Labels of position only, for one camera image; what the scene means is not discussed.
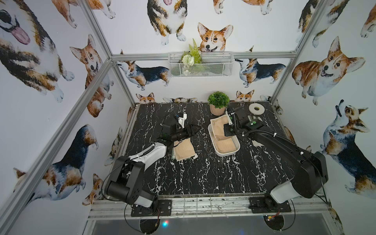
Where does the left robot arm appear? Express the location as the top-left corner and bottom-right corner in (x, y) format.
(101, 117), (202, 208)

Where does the white wire wall basket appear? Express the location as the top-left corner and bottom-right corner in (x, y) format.
(168, 52), (235, 78)

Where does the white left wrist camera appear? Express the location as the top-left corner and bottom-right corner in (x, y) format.
(176, 113), (188, 129)

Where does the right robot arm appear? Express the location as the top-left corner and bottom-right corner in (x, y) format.
(224, 107), (329, 205)

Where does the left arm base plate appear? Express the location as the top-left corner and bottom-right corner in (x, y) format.
(131, 199), (172, 217)

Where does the white tape roll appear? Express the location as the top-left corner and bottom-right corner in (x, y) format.
(249, 103), (265, 115)

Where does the tan lined stationery paper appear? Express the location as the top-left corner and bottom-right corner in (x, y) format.
(173, 138), (197, 161)

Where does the white storage box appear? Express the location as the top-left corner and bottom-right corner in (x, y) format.
(208, 115), (240, 157)

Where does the tan paper in box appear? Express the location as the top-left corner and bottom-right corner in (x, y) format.
(216, 138), (237, 154)

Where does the artificial fern and flower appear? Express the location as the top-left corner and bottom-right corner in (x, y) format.
(179, 39), (202, 76)

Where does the potted green plant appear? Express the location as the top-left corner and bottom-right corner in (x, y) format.
(208, 91), (230, 116)

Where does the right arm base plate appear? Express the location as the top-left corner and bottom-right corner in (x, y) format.
(249, 196), (292, 213)

